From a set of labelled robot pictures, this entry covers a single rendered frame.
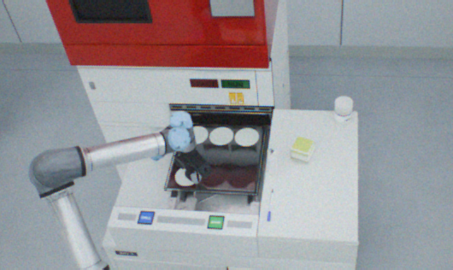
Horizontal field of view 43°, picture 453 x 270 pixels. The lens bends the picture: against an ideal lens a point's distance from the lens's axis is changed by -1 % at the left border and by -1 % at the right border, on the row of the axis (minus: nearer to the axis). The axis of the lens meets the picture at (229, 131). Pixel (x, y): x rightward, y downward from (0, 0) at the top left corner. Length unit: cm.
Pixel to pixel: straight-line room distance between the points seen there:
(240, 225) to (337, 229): 34
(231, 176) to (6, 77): 268
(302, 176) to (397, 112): 170
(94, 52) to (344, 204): 112
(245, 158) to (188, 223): 40
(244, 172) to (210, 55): 48
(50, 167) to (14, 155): 222
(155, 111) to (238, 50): 57
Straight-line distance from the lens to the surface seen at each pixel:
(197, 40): 218
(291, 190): 215
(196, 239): 213
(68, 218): 189
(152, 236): 217
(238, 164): 233
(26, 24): 459
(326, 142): 230
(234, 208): 222
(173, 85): 243
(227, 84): 236
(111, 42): 229
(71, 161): 176
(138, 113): 260
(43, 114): 417
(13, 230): 360
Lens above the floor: 269
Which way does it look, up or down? 47 degrees down
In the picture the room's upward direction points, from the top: 9 degrees counter-clockwise
